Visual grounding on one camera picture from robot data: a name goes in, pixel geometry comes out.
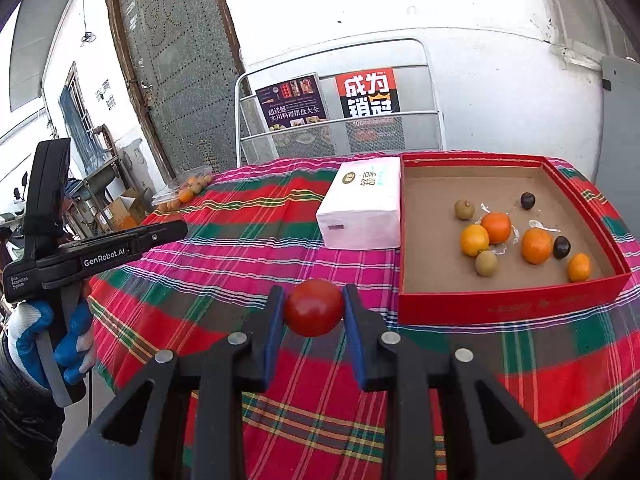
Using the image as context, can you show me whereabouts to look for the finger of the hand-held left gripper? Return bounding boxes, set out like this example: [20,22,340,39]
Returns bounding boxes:
[125,220,189,256]

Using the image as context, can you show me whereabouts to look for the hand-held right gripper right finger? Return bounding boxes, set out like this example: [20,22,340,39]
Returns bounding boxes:
[341,284,576,480]

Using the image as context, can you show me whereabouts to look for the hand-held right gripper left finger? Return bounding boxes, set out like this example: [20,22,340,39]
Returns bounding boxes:
[52,285,287,480]

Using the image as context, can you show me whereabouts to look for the red tomato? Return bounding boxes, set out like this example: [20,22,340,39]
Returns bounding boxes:
[284,278,346,338]

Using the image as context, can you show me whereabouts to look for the red cardboard box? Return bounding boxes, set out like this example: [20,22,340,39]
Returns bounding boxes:
[397,152,633,326]

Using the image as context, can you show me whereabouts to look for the deep orange mandarin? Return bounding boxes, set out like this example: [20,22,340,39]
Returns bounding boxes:
[480,212,513,245]
[521,228,555,265]

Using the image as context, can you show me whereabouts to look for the small yellowish orange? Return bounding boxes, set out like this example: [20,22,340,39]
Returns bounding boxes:
[567,253,592,283]

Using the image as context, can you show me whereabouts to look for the person's left forearm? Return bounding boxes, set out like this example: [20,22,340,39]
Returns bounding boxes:
[0,332,66,480]

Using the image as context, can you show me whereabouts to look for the pile of tan round fruits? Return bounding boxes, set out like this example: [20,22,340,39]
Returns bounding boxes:
[155,172,213,211]

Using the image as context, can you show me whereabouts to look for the person's left hand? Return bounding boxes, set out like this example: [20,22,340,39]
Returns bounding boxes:
[7,301,96,389]

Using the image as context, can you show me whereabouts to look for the parked scooter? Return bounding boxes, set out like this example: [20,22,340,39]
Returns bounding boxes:
[0,170,31,266]

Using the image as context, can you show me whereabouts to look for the brown cardboard carton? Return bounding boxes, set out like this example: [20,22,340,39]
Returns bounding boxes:
[100,187,151,233]

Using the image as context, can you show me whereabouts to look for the clear plastic clamshell container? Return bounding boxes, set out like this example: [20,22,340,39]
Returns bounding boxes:
[150,165,216,213]

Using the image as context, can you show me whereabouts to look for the grey metal cart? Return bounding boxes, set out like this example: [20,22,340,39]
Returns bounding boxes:
[65,152,126,241]

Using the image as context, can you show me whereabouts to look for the red green plaid tablecloth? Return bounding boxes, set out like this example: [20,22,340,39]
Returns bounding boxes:
[87,152,640,480]

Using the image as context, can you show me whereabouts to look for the barred blue window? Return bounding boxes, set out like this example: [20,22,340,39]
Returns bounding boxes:
[59,62,108,176]

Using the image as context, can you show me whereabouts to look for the white tissue pack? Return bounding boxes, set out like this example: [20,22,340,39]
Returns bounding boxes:
[316,156,402,251]

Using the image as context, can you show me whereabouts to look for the studded metal door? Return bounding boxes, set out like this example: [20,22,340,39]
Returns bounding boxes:
[105,0,246,178]

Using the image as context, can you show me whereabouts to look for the dark cookbook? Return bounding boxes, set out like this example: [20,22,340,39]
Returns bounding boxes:
[255,74,337,158]

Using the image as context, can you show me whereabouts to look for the red and black book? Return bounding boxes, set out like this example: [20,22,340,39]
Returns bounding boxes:
[334,67,407,153]

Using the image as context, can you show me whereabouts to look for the grey metal mesh rack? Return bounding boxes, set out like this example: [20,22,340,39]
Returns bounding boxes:
[234,37,446,166]

